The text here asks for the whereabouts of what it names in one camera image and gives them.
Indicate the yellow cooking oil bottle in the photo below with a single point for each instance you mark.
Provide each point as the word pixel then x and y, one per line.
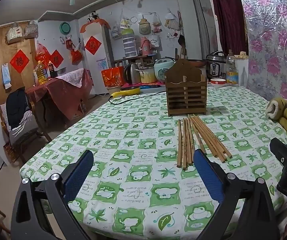
pixel 41 75

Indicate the plastic drawer tower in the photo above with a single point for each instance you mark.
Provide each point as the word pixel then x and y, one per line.
pixel 129 43

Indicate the dark red curtain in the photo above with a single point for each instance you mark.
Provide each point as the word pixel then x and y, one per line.
pixel 227 15

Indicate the black silver pressure cooker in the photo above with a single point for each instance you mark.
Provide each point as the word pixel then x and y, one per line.
pixel 215 66

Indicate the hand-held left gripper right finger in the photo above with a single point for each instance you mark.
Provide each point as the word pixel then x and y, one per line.
pixel 206 177

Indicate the side table with red cloth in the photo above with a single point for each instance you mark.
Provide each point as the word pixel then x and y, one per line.
pixel 63 92

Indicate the light green rice cooker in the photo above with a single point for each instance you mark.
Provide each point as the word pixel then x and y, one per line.
pixel 161 71

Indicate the red gift bag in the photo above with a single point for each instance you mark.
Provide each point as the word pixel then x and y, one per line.
pixel 113 77

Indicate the red and white bowl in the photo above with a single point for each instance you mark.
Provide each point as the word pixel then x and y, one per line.
pixel 217 82

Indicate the chair with dark clothes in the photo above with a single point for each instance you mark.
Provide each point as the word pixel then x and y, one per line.
pixel 18 115

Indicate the beige hanging pouch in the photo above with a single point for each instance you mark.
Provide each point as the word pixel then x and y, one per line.
pixel 144 27

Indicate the red diamond paper poster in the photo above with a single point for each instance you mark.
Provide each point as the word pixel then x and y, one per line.
pixel 93 45
pixel 56 58
pixel 19 61

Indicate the white refrigerator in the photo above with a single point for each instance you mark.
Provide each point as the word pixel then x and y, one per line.
pixel 97 65

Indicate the clear plastic bottle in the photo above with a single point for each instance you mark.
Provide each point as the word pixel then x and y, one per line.
pixel 231 70

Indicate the mouse plush toy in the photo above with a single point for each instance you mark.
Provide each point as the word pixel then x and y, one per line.
pixel 92 17

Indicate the white carton box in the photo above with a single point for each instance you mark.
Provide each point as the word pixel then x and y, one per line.
pixel 243 72

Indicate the steel electric kettle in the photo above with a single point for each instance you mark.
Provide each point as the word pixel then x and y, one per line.
pixel 133 73

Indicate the green plastic basin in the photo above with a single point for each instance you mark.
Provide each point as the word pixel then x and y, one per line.
pixel 65 28

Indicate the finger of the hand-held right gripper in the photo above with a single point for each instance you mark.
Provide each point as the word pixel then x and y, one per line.
pixel 281 151

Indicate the grey hanging handbag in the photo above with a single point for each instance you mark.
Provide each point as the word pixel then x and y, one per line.
pixel 31 30
pixel 14 33

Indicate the brown wooden chopstick holder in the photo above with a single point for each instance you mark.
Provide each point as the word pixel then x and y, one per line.
pixel 183 97

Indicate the pile of wooden chopsticks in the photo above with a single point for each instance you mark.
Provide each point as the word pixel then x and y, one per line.
pixel 187 142

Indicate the dark sauce bottle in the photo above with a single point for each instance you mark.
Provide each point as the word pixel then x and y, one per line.
pixel 52 71

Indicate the yellow cooking pot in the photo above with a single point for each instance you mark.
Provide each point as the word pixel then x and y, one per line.
pixel 147 76

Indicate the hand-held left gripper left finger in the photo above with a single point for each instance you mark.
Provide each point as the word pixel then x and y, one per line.
pixel 79 177

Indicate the green patterned tablecloth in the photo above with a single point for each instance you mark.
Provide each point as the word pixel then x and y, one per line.
pixel 133 142

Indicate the pink thermos jug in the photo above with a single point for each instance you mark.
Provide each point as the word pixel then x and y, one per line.
pixel 145 46

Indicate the floral plastic sheet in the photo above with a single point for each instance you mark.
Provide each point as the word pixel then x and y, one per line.
pixel 273 42

